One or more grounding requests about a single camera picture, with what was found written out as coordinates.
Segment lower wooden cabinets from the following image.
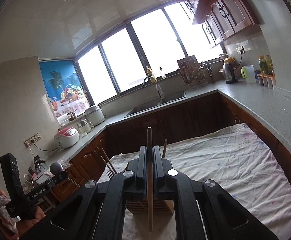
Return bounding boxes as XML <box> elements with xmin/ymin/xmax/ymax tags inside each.
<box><xmin>53</xmin><ymin>92</ymin><xmax>291</xmax><ymax>202</ymax></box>

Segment left wall power strip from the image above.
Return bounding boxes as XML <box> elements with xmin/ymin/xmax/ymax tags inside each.
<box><xmin>24</xmin><ymin>133</ymin><xmax>41</xmax><ymax>148</ymax></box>

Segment tropical fruit window blind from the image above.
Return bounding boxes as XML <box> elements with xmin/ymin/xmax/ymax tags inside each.
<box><xmin>39</xmin><ymin>60</ymin><xmax>89</xmax><ymax>122</ymax></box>

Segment wooden cabinets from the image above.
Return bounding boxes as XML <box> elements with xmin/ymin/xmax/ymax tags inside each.
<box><xmin>53</xmin><ymin>92</ymin><xmax>291</xmax><ymax>202</ymax></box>
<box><xmin>172</xmin><ymin>0</ymin><xmax>259</xmax><ymax>47</ymax></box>

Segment brown carved wooden chopstick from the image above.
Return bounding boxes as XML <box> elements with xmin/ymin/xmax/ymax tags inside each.
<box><xmin>146</xmin><ymin>127</ymin><xmax>154</xmax><ymax>233</ymax></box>

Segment steel fork wooden handle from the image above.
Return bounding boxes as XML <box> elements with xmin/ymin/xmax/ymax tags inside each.
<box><xmin>107</xmin><ymin>171</ymin><xmax>114</xmax><ymax>180</ymax></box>

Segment sink faucet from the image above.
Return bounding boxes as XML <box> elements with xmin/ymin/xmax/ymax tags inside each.
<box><xmin>143</xmin><ymin>75</ymin><xmax>166</xmax><ymax>100</ymax></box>

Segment left hand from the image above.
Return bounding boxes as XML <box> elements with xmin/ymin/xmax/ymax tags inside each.
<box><xmin>0</xmin><ymin>190</ymin><xmax>45</xmax><ymax>237</ymax></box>

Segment white red rice cooker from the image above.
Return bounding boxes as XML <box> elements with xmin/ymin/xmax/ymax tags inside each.
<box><xmin>54</xmin><ymin>127</ymin><xmax>79</xmax><ymax>149</ymax></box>

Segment steel electric kettle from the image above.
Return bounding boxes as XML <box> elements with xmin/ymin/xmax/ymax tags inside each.
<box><xmin>223</xmin><ymin>57</ymin><xmax>238</xmax><ymax>84</ymax></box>

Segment white pot cooker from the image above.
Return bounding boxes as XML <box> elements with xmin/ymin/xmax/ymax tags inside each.
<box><xmin>85</xmin><ymin>104</ymin><xmax>105</xmax><ymax>126</ymax></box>

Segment dish drying rack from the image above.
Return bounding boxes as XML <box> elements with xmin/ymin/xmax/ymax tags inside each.
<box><xmin>177</xmin><ymin>55</ymin><xmax>215</xmax><ymax>86</ymax></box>

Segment green white pitcher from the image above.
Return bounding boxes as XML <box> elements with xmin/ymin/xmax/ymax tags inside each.
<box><xmin>241</xmin><ymin>65</ymin><xmax>256</xmax><ymax>83</ymax></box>

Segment tan wooden chopstick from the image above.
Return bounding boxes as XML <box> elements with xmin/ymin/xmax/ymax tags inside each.
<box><xmin>162</xmin><ymin>139</ymin><xmax>167</xmax><ymax>159</ymax></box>

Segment upper wooden cabinets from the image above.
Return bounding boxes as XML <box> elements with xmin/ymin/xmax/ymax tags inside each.
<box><xmin>172</xmin><ymin>0</ymin><xmax>259</xmax><ymax>47</ymax></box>

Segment yellow soap bottle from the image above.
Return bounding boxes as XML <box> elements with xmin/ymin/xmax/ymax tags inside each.
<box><xmin>146</xmin><ymin>66</ymin><xmax>156</xmax><ymax>83</ymax></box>

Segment yellow oil bottle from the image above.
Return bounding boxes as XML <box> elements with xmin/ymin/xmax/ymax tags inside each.
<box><xmin>258</xmin><ymin>55</ymin><xmax>273</xmax><ymax>75</ymax></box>

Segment steel spoon wooden handle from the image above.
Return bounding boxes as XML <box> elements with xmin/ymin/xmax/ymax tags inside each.
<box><xmin>50</xmin><ymin>162</ymin><xmax>81</xmax><ymax>187</ymax></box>

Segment kitchen sink basin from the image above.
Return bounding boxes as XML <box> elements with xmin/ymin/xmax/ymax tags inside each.
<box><xmin>126</xmin><ymin>91</ymin><xmax>186</xmax><ymax>117</ymax></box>

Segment spice jar set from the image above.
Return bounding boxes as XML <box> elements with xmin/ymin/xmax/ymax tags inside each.
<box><xmin>257</xmin><ymin>73</ymin><xmax>276</xmax><ymax>89</ymax></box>

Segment wall power socket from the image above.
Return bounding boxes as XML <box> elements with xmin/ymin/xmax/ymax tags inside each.
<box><xmin>236</xmin><ymin>46</ymin><xmax>245</xmax><ymax>55</ymax></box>

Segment small white blender appliance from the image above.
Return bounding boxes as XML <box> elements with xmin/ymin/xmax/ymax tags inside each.
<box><xmin>77</xmin><ymin>119</ymin><xmax>94</xmax><ymax>134</ymax></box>

